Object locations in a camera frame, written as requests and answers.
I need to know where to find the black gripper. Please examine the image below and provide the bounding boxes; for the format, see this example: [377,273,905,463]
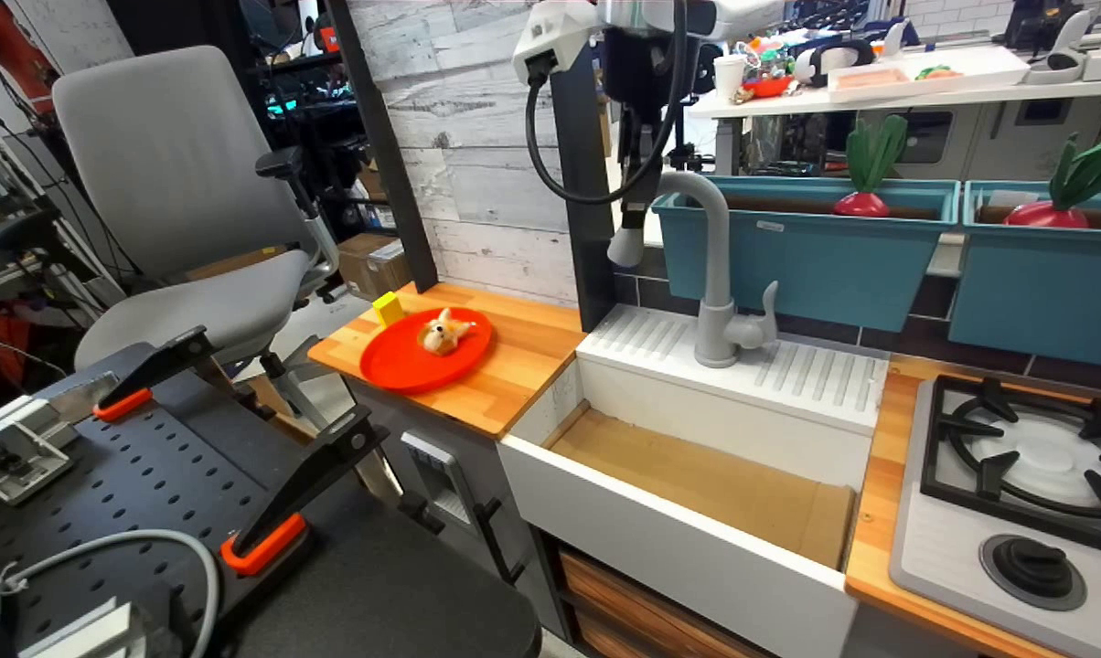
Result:
[599,24,696,236]

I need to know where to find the grey kitchen tap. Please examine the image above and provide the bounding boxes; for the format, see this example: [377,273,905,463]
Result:
[603,169,781,375]

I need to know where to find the white cup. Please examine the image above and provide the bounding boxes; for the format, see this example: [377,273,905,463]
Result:
[708,52,751,105]

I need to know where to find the red bowl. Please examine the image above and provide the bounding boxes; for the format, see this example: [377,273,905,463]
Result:
[740,71,796,105]

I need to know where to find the long teal planter box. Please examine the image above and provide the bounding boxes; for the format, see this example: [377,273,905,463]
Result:
[651,172,964,336]

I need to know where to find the wooden counter with plate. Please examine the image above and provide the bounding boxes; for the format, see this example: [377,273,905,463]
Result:
[308,283,588,443]

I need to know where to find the toy radish with green leaves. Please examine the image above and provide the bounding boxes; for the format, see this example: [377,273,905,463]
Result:
[827,115,916,225]
[997,120,1101,236]

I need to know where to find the white background table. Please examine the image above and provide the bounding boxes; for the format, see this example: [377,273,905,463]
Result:
[691,75,1101,184]

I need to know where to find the cream toy animal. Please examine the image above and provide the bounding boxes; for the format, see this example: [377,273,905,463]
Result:
[417,303,480,359]

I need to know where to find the cardboard box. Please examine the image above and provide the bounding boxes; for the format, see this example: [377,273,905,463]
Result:
[333,231,413,303]

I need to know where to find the yellow block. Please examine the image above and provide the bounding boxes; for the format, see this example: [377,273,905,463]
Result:
[369,289,408,331]

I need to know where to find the red round plate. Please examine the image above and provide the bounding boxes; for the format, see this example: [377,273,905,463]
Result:
[354,303,502,398]

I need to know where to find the white toy sink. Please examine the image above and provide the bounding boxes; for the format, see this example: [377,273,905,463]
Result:
[494,300,894,658]

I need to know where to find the wooden counter around stove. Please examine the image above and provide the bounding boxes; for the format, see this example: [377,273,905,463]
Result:
[841,353,1101,658]

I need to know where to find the black stove grate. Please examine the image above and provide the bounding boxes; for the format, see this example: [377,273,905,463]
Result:
[917,375,1101,568]

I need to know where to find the wooden drawer front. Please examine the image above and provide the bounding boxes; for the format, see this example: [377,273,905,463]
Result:
[555,544,775,658]

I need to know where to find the grey office chair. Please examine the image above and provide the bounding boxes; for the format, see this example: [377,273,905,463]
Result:
[49,44,347,378]

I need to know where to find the grey toy stove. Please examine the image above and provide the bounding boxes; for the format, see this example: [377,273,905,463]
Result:
[890,368,1101,658]

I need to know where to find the black stove knob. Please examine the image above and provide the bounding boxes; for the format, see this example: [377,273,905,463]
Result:
[975,529,1091,615]

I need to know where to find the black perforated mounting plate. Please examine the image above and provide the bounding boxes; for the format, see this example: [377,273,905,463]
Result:
[0,365,333,658]

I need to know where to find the silver metal box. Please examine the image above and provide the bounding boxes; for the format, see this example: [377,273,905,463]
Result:
[0,416,77,510]

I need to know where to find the black camera cable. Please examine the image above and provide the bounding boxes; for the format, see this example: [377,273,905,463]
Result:
[522,31,696,208]

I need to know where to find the black upright post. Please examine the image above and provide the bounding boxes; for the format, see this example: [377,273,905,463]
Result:
[544,49,622,336]

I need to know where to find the black slanted post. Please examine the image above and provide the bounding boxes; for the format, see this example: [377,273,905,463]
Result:
[327,0,441,298]

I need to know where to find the black clamp orange handle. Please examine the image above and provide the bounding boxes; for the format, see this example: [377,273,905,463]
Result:
[213,410,388,580]
[88,325,219,429]

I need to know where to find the grey cable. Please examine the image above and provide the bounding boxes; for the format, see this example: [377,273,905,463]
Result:
[0,523,226,658]

